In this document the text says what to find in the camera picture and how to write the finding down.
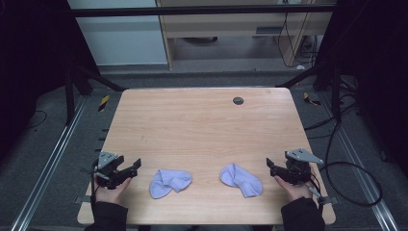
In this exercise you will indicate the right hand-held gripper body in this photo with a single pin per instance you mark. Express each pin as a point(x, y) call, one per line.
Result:
point(296, 168)

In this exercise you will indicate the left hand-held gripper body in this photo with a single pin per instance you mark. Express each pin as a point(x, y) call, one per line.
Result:
point(110, 174)

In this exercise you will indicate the lilac sock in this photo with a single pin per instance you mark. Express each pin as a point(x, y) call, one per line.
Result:
point(168, 183)
point(242, 183)

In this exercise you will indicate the person's left hand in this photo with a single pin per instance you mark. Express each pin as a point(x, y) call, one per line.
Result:
point(112, 192)

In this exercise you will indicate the person's right hand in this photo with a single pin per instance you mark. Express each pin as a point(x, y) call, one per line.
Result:
point(295, 191)

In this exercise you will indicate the black metal stand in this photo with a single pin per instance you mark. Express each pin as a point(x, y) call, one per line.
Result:
point(69, 93)
point(336, 93)

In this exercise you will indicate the small white floor object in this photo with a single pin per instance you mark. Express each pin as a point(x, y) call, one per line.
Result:
point(300, 67)

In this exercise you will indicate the white cabinet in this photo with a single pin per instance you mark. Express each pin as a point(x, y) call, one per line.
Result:
point(122, 38)

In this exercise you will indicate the black curtain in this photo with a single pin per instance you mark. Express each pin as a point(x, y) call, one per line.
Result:
point(29, 64)
point(375, 70)

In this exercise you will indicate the light wooden desk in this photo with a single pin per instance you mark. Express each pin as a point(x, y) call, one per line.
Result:
point(224, 24)

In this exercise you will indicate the grey table bracket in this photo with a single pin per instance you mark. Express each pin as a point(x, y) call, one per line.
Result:
point(327, 200)
point(81, 199)

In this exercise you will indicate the aluminium floor rail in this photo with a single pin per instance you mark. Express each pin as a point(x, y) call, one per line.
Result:
point(362, 179)
point(48, 166)

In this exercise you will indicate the black horizontal frame bar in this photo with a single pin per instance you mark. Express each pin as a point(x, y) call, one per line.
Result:
point(192, 11)

